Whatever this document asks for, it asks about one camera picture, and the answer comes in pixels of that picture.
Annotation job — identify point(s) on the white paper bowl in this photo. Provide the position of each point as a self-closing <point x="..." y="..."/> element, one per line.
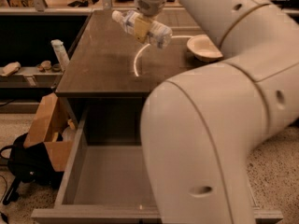
<point x="203" y="48"/>

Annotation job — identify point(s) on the clear blue plastic bottle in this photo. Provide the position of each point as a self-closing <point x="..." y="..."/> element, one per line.
<point x="159" y="34"/>

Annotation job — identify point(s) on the grey open top drawer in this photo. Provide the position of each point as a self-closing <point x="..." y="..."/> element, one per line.
<point x="134" y="164"/>

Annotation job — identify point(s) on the grey cabinet with top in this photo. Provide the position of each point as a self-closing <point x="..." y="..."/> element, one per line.
<point x="110" y="75"/>

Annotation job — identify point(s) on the white tube bottle on shelf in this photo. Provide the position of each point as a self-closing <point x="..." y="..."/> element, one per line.
<point x="60" y="52"/>

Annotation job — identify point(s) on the grey low side shelf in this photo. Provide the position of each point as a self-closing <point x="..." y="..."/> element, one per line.
<point x="31" y="77"/>

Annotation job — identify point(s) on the brown cardboard box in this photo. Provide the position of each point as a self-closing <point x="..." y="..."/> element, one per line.
<point x="49" y="122"/>

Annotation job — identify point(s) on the black backpack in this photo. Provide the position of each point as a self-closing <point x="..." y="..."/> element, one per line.
<point x="28" y="164"/>

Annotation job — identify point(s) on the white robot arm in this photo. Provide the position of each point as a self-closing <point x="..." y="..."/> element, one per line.
<point x="251" y="94"/>

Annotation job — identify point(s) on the small round object on shelf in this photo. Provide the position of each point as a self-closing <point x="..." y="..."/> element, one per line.
<point x="46" y="65"/>

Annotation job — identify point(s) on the beige sponge on shelf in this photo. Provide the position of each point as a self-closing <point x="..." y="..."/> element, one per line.
<point x="10" y="69"/>

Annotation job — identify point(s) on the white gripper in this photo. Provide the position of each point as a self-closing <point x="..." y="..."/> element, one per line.
<point x="149" y="6"/>

